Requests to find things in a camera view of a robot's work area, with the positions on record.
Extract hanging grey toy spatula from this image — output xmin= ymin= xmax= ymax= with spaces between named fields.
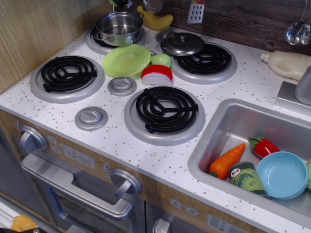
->
xmin=187 ymin=0 xmax=205 ymax=24

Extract left silver oven dial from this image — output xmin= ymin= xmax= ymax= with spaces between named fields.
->
xmin=19 ymin=125 xmax=48 ymax=153

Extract steel pot lid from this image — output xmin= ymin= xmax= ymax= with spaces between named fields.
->
xmin=160 ymin=33 xmax=205 ymax=56

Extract orange yellow object on floor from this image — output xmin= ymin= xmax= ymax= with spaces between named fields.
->
xmin=9 ymin=216 xmax=36 ymax=232

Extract front right black burner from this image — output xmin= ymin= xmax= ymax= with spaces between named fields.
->
xmin=136 ymin=86 xmax=199 ymax=133

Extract silver toy faucet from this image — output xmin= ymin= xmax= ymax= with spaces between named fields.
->
xmin=274 ymin=65 xmax=311 ymax=112

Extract silver oven dial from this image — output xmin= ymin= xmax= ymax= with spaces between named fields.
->
xmin=19 ymin=125 xmax=48 ymax=153
xmin=110 ymin=168 xmax=142 ymax=199

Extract silver stove knob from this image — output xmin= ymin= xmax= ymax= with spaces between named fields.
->
xmin=75 ymin=106 xmax=108 ymax=132
xmin=108 ymin=77 xmax=137 ymax=96
xmin=155 ymin=27 xmax=175 ymax=43

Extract silver oven door handle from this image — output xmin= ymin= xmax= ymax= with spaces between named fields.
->
xmin=21 ymin=154 xmax=133 ymax=221

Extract light blue plastic bowl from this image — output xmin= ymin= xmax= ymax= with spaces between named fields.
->
xmin=257 ymin=151 xmax=308 ymax=200

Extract silver toy sink basin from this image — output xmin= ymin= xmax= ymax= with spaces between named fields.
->
xmin=188 ymin=99 xmax=311 ymax=228

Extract orange toy carrot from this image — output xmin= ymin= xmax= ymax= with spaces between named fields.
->
xmin=209 ymin=143 xmax=246 ymax=179

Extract right silver oven dial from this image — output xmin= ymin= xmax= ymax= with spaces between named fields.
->
xmin=110 ymin=168 xmax=142 ymax=199

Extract black burner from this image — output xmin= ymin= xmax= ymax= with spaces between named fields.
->
xmin=175 ymin=44 xmax=233 ymax=75
xmin=41 ymin=56 xmax=98 ymax=93
xmin=136 ymin=86 xmax=199 ymax=133

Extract front left black burner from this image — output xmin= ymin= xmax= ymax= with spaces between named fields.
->
xmin=41 ymin=56 xmax=98 ymax=93

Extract light green plastic plate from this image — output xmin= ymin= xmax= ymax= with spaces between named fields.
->
xmin=102 ymin=44 xmax=151 ymax=77

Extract cream toy bottle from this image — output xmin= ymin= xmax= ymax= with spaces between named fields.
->
xmin=260 ymin=50 xmax=311 ymax=81

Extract red toy chili pepper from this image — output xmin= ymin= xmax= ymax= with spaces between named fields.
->
xmin=247 ymin=136 xmax=280 ymax=159

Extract back silver stove knob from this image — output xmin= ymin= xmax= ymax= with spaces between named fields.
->
xmin=155 ymin=27 xmax=175 ymax=43

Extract light green toy broccoli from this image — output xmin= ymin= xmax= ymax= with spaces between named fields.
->
xmin=151 ymin=53 xmax=172 ymax=68

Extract green toy food can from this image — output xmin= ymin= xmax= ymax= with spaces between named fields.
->
xmin=227 ymin=162 xmax=270 ymax=199

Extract green toy vegetable in sink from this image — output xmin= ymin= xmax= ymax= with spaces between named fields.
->
xmin=306 ymin=158 xmax=311 ymax=191

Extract lower silver stove knob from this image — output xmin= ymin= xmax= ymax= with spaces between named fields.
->
xmin=75 ymin=106 xmax=108 ymax=132

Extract back right black burner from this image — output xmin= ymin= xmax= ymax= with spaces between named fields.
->
xmin=175 ymin=44 xmax=233 ymax=75

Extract upper silver stove knob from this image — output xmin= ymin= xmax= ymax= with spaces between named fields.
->
xmin=108 ymin=77 xmax=137 ymax=96

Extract red white toy cheese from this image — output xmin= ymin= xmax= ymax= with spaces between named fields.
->
xmin=140 ymin=65 xmax=173 ymax=85

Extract yellow toy banana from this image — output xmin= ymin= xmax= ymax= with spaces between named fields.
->
xmin=136 ymin=5 xmax=173 ymax=31

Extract hanging metal strainer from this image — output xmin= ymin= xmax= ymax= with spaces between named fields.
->
xmin=143 ymin=0 xmax=163 ymax=14

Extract hanging silver spoons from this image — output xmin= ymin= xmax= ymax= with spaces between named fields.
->
xmin=285 ymin=0 xmax=311 ymax=46

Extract steel toy pot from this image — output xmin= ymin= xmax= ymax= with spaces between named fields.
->
xmin=93 ymin=12 xmax=144 ymax=47

